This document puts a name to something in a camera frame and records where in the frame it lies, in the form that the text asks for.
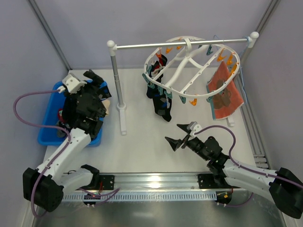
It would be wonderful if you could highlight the black blue sport sock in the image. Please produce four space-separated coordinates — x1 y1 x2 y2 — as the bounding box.
97 81 112 100
152 93 172 122

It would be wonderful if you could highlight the beige brown striped sock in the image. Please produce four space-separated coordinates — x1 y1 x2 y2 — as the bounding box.
102 99 110 116

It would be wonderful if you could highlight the navy christmas sock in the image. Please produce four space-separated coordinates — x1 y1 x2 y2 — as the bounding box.
149 54 168 78
146 85 159 99

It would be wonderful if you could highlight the white oval clip hanger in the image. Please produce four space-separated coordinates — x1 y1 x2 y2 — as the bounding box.
142 36 246 103

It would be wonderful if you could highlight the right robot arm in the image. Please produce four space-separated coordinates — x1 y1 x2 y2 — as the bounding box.
165 122 303 219

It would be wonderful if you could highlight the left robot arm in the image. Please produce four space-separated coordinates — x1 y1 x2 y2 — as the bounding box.
22 69 110 212

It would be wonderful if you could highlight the pile of socks in bin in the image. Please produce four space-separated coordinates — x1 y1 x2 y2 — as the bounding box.
62 93 106 140

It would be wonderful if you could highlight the orange bear towel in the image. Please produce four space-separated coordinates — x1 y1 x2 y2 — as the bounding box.
206 61 244 120

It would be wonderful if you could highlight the blue plastic bin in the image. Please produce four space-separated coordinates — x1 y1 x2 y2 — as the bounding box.
37 93 102 147

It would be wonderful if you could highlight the white drying rack stand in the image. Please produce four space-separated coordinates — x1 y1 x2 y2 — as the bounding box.
106 31 260 136

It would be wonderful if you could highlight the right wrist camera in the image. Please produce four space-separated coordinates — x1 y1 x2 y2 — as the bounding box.
187 122 202 137

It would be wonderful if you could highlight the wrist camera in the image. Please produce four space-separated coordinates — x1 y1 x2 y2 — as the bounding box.
57 73 87 94
187 122 202 137

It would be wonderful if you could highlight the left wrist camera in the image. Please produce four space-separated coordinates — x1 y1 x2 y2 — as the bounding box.
57 73 87 94

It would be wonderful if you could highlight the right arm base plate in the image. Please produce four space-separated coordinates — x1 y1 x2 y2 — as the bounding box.
197 173 232 189

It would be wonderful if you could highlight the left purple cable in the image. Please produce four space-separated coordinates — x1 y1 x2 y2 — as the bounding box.
13 88 71 218

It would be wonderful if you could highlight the aluminium rail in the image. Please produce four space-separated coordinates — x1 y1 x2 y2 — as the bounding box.
27 172 288 193

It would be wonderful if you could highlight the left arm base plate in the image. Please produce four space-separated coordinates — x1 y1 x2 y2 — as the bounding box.
95 175 115 191

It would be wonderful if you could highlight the blue wire hanger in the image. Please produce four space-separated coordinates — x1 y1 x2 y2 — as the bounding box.
213 35 251 104

